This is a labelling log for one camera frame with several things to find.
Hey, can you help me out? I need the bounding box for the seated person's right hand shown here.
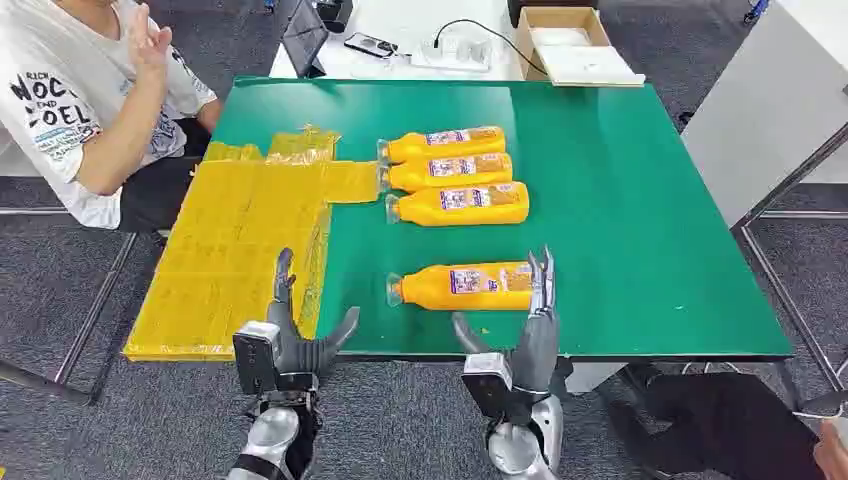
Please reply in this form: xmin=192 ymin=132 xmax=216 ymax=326
xmin=127 ymin=3 xmax=175 ymax=77

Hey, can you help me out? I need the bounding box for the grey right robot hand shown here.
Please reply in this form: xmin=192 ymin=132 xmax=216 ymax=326
xmin=452 ymin=246 xmax=562 ymax=397

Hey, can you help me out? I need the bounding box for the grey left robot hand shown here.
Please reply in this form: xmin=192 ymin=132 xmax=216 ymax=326
xmin=267 ymin=248 xmax=361 ymax=393

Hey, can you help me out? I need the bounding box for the device-holding person's hand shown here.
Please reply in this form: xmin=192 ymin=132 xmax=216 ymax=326
xmin=813 ymin=420 xmax=848 ymax=480

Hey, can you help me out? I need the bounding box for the orange drink bottle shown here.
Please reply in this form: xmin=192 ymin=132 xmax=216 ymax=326
xmin=386 ymin=260 xmax=541 ymax=313
xmin=384 ymin=181 xmax=531 ymax=229
xmin=376 ymin=152 xmax=515 ymax=194
xmin=376 ymin=125 xmax=507 ymax=165

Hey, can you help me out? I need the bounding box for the white table leg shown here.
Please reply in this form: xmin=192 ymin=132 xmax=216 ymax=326
xmin=566 ymin=362 xmax=627 ymax=397

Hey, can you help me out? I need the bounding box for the seated person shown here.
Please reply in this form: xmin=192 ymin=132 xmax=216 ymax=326
xmin=0 ymin=0 xmax=223 ymax=232

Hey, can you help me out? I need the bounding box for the person with handheld device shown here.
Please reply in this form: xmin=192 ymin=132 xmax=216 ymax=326
xmin=606 ymin=367 xmax=848 ymax=480

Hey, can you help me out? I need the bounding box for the yellow plastic sheet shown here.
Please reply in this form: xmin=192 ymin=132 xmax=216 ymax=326
xmin=123 ymin=124 xmax=380 ymax=364

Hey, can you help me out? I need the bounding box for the dark tablet on stand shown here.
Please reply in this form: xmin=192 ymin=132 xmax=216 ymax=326
xmin=280 ymin=0 xmax=331 ymax=79

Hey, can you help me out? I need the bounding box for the white furniture panel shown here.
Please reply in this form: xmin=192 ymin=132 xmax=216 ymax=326
xmin=0 ymin=122 xmax=38 ymax=178

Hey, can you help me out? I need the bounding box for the green table mat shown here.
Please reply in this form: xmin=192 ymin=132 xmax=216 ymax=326
xmin=210 ymin=76 xmax=795 ymax=364

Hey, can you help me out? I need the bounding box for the black device block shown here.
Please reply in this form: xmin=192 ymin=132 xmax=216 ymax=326
xmin=316 ymin=0 xmax=354 ymax=34

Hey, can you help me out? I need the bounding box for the black smartphone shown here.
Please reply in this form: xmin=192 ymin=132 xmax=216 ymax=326
xmin=343 ymin=31 xmax=399 ymax=60

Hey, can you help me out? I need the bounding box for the white desk with devices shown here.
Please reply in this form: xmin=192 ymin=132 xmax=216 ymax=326
xmin=270 ymin=0 xmax=531 ymax=82

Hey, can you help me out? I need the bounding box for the white flat sheet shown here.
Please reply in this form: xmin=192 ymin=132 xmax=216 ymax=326
xmin=539 ymin=44 xmax=645 ymax=86

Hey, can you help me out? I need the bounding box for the white power strip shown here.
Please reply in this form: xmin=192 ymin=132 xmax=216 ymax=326
xmin=410 ymin=36 xmax=493 ymax=73

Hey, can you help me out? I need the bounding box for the open cardboard box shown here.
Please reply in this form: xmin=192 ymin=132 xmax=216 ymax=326
xmin=515 ymin=6 xmax=647 ymax=88

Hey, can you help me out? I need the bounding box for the white foam insert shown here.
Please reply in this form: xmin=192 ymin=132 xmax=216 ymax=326
xmin=529 ymin=26 xmax=592 ymax=48

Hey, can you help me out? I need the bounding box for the large white desk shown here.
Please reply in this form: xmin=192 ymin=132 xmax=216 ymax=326
xmin=680 ymin=0 xmax=848 ymax=230

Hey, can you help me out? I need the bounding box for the white floor cable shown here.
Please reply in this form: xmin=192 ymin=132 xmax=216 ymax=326
xmin=682 ymin=360 xmax=848 ymax=422

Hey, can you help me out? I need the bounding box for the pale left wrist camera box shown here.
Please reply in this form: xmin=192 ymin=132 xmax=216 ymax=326
xmin=233 ymin=321 xmax=283 ymax=397

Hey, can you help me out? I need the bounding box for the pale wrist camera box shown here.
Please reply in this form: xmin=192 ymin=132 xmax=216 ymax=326
xmin=461 ymin=352 xmax=517 ymax=422
xmin=233 ymin=321 xmax=283 ymax=397

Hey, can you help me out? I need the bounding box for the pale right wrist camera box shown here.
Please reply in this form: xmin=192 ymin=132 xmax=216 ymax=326
xmin=461 ymin=352 xmax=517 ymax=422

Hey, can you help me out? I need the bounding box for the grey metal floor frame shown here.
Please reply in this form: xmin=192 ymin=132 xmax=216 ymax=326
xmin=0 ymin=206 xmax=137 ymax=407

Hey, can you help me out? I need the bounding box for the grey metal desk frame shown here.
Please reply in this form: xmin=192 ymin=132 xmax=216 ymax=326
xmin=731 ymin=122 xmax=848 ymax=392

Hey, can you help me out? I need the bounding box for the black power cable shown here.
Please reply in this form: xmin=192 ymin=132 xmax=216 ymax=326
xmin=433 ymin=18 xmax=551 ymax=77

